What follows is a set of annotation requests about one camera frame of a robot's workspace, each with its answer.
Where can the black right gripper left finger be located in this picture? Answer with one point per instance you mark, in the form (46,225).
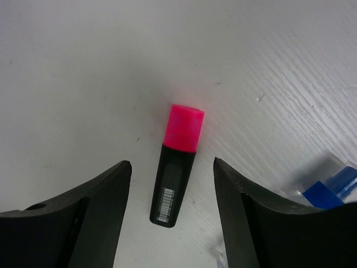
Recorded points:
(78,228)

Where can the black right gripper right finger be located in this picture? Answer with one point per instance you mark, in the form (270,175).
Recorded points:
(264,229)

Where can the clear spray bottle blue cap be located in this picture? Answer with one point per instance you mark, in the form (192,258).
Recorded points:
(324,183)

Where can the pink and black highlighter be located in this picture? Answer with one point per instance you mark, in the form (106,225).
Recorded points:
(177,156)

